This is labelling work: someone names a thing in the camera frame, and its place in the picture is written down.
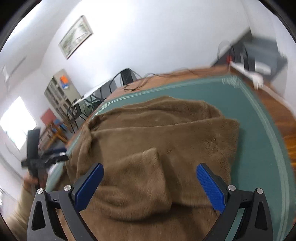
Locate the white power strip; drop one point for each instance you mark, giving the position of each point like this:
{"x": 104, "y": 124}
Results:
{"x": 256, "y": 78}

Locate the grey storage cabinet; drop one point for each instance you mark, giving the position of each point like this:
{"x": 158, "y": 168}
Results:
{"x": 60, "y": 93}

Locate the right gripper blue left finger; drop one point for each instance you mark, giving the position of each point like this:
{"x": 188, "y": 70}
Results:
{"x": 44, "y": 223}

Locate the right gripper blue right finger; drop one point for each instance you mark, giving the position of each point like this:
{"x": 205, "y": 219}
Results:
{"x": 255, "y": 223}

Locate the white folding table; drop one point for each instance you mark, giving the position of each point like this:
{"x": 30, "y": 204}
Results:
{"x": 90, "y": 99}

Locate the left black tracker box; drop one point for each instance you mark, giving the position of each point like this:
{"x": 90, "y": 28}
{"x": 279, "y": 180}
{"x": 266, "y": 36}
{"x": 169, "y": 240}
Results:
{"x": 33, "y": 143}

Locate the green table mat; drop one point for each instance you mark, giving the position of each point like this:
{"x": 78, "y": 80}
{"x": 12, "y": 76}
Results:
{"x": 261, "y": 160}

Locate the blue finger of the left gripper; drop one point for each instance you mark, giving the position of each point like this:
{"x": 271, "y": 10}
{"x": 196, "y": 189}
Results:
{"x": 54, "y": 151}

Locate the cream left sleeve forearm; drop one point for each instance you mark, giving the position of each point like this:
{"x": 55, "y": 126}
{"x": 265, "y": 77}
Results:
{"x": 18, "y": 220}

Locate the red board on wall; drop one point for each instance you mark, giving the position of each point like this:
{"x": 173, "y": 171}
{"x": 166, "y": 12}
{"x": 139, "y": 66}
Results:
{"x": 47, "y": 117}

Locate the black metal chair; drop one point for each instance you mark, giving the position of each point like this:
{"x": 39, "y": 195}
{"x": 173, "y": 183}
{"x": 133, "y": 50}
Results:
{"x": 127, "y": 76}

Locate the person left hand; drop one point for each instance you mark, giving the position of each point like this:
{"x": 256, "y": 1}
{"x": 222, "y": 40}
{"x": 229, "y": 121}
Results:
{"x": 29, "y": 181}

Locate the brown fleece garment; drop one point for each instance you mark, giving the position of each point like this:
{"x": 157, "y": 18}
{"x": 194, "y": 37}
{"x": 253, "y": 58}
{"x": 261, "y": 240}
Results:
{"x": 150, "y": 152}

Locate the framed landscape picture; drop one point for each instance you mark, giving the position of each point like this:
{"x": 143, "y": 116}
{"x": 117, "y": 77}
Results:
{"x": 76, "y": 35}

